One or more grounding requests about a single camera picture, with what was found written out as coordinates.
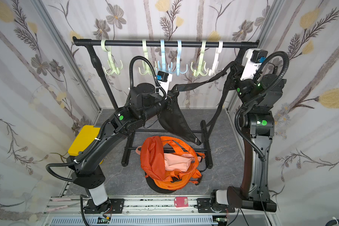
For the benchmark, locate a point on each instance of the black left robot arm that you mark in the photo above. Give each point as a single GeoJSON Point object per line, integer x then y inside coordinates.
{"type": "Point", "coordinates": [143, 103]}

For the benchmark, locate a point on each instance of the black clothes rack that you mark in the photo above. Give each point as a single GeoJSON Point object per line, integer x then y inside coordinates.
{"type": "Point", "coordinates": [205, 132]}

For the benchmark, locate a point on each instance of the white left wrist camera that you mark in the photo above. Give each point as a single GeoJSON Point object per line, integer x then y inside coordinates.
{"type": "Point", "coordinates": [164, 79]}

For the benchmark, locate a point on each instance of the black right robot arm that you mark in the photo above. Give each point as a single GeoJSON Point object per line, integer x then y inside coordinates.
{"type": "Point", "coordinates": [256, 126]}

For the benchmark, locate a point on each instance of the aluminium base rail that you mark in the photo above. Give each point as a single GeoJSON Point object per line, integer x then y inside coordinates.
{"type": "Point", "coordinates": [153, 210]}

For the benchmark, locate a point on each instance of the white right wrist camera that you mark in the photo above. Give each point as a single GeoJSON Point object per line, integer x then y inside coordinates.
{"type": "Point", "coordinates": [254, 58]}

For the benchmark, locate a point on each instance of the bright orange sling bag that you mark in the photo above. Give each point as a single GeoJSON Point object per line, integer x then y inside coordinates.
{"type": "Point", "coordinates": [192, 175]}

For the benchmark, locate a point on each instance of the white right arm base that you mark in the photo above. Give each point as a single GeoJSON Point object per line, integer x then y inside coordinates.
{"type": "Point", "coordinates": [219, 200]}

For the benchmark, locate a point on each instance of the dark orange backpack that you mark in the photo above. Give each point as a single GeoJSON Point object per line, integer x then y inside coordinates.
{"type": "Point", "coordinates": [152, 158]}

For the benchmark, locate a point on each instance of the yellow lidded box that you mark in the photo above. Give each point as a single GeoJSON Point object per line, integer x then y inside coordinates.
{"type": "Point", "coordinates": [84, 139]}

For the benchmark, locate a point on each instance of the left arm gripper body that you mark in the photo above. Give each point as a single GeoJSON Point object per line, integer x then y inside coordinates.
{"type": "Point", "coordinates": [166, 101]}

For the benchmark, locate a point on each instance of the green hook far left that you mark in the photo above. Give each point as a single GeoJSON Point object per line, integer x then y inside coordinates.
{"type": "Point", "coordinates": [113, 69]}

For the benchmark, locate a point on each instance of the pink sling bag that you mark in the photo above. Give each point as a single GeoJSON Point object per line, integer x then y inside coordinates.
{"type": "Point", "coordinates": [168, 161]}

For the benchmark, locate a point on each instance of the pink tag on rail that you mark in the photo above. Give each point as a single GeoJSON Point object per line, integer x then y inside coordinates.
{"type": "Point", "coordinates": [181, 202]}

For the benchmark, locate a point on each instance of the black sling bag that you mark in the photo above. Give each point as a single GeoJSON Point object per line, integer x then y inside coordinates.
{"type": "Point", "coordinates": [177, 121]}

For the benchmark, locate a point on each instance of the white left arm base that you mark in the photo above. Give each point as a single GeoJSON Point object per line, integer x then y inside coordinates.
{"type": "Point", "coordinates": [98, 194]}

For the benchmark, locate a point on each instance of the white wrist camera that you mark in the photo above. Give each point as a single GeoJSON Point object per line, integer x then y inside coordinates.
{"type": "Point", "coordinates": [164, 79]}
{"type": "Point", "coordinates": [254, 58]}

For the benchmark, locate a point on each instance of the blue hook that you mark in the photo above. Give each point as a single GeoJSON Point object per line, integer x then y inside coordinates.
{"type": "Point", "coordinates": [178, 60]}
{"type": "Point", "coordinates": [162, 65]}

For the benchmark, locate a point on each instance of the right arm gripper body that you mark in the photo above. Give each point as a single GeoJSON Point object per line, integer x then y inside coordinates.
{"type": "Point", "coordinates": [237, 82]}

